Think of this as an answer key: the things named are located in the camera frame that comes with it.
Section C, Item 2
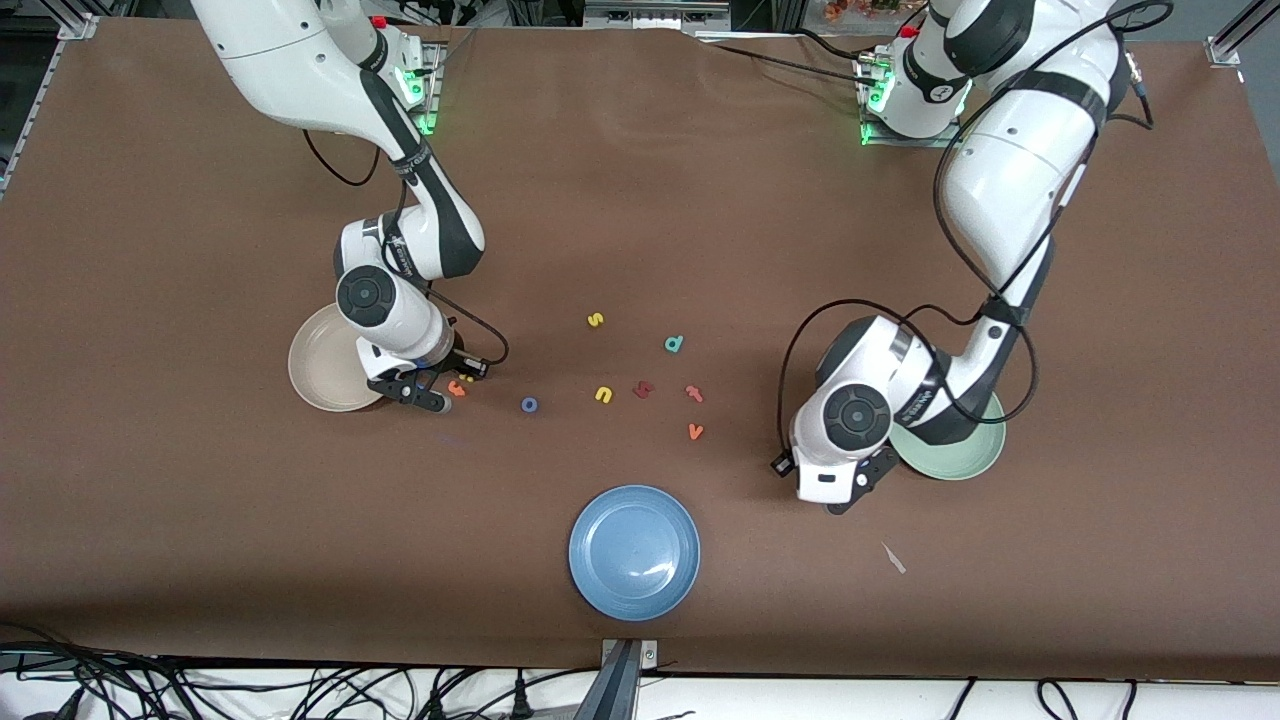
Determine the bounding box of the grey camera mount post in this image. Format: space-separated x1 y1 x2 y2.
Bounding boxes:
575 638 661 720

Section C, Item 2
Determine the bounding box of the looped black cable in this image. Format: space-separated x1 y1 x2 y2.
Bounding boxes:
1035 678 1139 720

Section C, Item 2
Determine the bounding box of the orange flower bunch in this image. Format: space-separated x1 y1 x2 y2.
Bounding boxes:
825 0 931 23

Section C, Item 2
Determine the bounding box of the brown table cover sheet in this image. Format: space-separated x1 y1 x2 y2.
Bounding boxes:
0 18 1280 683

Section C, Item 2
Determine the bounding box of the black table cable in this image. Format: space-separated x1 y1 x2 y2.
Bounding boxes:
700 38 879 89
780 26 866 63

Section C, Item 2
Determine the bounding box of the blue plate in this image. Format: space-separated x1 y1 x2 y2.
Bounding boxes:
568 485 702 622

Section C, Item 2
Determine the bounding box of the beige brown plate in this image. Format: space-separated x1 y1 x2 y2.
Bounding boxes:
288 303 389 413

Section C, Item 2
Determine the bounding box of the light green plate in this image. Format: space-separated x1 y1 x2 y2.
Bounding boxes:
888 390 1007 482

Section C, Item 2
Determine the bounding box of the silver aluminium frame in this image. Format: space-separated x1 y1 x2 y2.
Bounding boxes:
583 0 733 33

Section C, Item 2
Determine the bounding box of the tangled black cable bundle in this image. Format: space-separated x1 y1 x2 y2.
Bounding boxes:
0 622 601 720

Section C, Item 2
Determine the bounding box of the aluminium corner profile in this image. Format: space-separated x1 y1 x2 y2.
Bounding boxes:
0 12 101 196
1207 0 1251 69

